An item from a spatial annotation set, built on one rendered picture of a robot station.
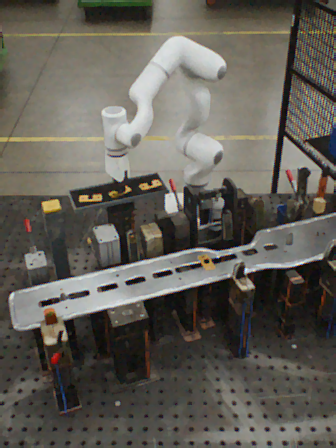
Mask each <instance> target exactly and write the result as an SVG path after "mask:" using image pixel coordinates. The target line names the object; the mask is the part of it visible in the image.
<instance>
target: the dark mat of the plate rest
mask: <svg viewBox="0 0 336 448"><path fill-rule="evenodd" d="M155 180H158V181H159V182H160V183H161V185H160V186H157V187H153V188H150V189H146V190H142V189H141V188H140V187H139V185H141V184H145V183H148V182H152V181H155ZM129 181H130V183H129V184H126V186H127V187H129V188H130V189H131V191H130V192H127V193H125V194H122V195H119V196H117V197H115V198H113V197H111V196H110V195H109V194H108V193H110V192H112V191H114V185H113V183H110V184H105V185H100V186H95V187H90V188H85V189H80V190H75V191H70V193H71V196H72V199H73V201H74V204H75V206H76V208H80V207H85V206H90V205H95V204H99V203H104V202H109V201H114V200H119V199H124V198H129V197H134V196H139V195H144V194H149V193H153V192H158V191H163V190H167V189H166V187H165V185H164V184H163V182H162V181H161V179H160V178H159V176H158V175H157V174H156V175H151V176H146V177H141V178H136V179H131V180H129ZM91 194H93V195H98V194H101V195H102V200H100V201H85V202H80V196H82V195H91Z"/></svg>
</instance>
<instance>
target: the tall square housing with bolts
mask: <svg viewBox="0 0 336 448"><path fill-rule="evenodd" d="M93 235H94V243H95V253H96V256H97V259H98V265H99V271H103V269H107V268H111V267H115V266H119V264H120V263H121V261H120V251H119V238H118V235H117V233H116V231H115V229H114V227H113V225H112V224H108V225H103V226H99V227H94V228H93ZM113 287H117V285H116V284H111V285H107V286H103V287H100V288H101V291H102V292H105V291H106V289H109V288H113ZM117 288H118V287H117Z"/></svg>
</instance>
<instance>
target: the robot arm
mask: <svg viewBox="0 0 336 448"><path fill-rule="evenodd" d="M174 71H175V74H176V76H177V78H178V80H179V81H180V83H182V85H183V87H184V90H185V93H186V116H185V120H184V122H183V125H182V126H180V128H179V129H178V131H177V133H176V135H175V137H174V146H175V148H176V150H177V151H178V152H180V153H182V154H184V155H186V157H187V158H189V159H191V160H193V161H195V163H190V164H188V165H187V166H186V168H185V171H184V187H185V186H191V188H192V189H195V188H200V187H204V188H205V189H206V190H207V189H209V185H210V172H211V170H212V169H213V168H214V167H216V166H217V165H218V164H219V163H220V162H221V161H222V159H223V154H224V152H223V147H222V145H221V144H220V143H219V142H218V141H216V140H215V139H213V138H211V137H209V136H207V135H205V134H203V133H201V132H199V131H198V127H199V126H201V125H203V124H204V123H205V122H206V121H207V120H208V118H209V114H210V103H211V96H210V92H209V89H208V87H207V86H206V84H205V82H204V81H203V79H204V80H206V81H211V82H214V81H218V80H220V79H221V78H222V77H223V76H224V74H225V71H226V65H225V63H224V61H223V59H222V58H221V57H220V56H218V55H217V54H215V53H213V52H212V51H210V50H208V49H206V47H204V46H202V45H200V44H198V43H196V42H194V41H192V40H190V39H188V38H186V37H183V36H174V37H171V38H169V39H168V40H167V41H166V42H165V43H164V44H163V45H162V46H161V49H160V50H159V51H158V53H157V54H156V55H155V56H154V58H153V59H152V60H151V62H150V63H149V64H148V66H147V67H146V68H145V70H144V71H143V72H142V74H141V75H140V76H139V78H138V79H137V80H136V82H135V83H134V84H133V86H132V87H131V89H130V93H129V94H130V97H131V99H132V100H133V101H134V103H135V104H136V105H137V106H138V113H137V116H136V117H135V119H134V121H133V122H132V123H131V124H129V123H128V121H127V114H126V110H125V109H123V108H120V107H108V108H106V109H104V110H103V111H102V124H103V135H104V145H105V169H106V173H107V174H108V175H110V176H111V177H112V181H113V185H114V191H117V190H118V194H120V193H124V192H126V184H129V183H130V181H129V178H130V165H129V159H128V154H127V152H128V150H129V148H133V147H136V146H137V145H138V144H139V143H140V142H141V141H142V139H143V138H144V137H145V135H146V134H147V132H148V131H149V129H150V127H151V125H152V122H153V109H152V100H153V99H154V97H155V96H156V95H157V93H158V92H159V91H160V90H161V88H162V87H163V86H164V85H165V83H166V82H167V81H168V79H169V78H170V77H171V75H172V74H173V73H174ZM116 189H117V190H116Z"/></svg>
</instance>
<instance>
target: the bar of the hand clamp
mask: <svg viewBox="0 0 336 448"><path fill-rule="evenodd" d="M310 175H311V171H309V168H308V167H307V166H302V167H298V175H297V193H296V200H297V201H298V202H299V208H300V200H301V197H302V200H303V201H304V203H303V204H302V205H303V206H304V207H306V200H307V185H308V177H309V176H310Z"/></svg>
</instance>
